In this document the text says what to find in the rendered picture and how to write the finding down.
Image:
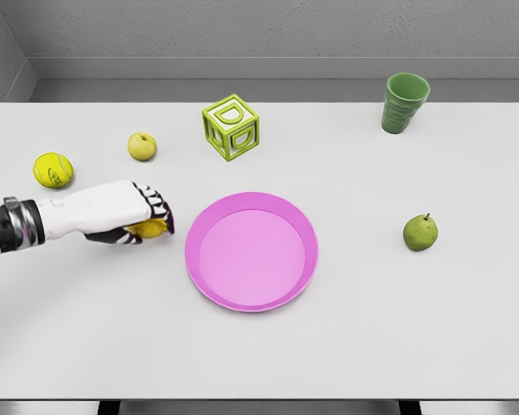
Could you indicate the yellow apple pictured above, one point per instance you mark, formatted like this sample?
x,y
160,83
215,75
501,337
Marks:
x,y
142,146

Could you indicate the yellow tennis ball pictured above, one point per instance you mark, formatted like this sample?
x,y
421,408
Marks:
x,y
53,170

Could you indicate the green ribbed cup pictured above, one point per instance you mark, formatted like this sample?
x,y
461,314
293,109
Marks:
x,y
403,104

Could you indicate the yellow lemon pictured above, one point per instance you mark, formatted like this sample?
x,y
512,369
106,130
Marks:
x,y
149,229

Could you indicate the pink round plate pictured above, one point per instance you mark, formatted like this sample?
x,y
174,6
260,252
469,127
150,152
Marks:
x,y
251,251

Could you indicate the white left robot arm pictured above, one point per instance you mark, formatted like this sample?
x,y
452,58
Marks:
x,y
21,222

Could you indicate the green letter block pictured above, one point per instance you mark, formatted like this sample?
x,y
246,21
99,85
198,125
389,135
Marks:
x,y
231,128

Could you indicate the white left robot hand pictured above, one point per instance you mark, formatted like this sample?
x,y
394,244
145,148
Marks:
x,y
112,206

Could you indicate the green pear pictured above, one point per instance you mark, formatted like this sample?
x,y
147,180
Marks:
x,y
420,233

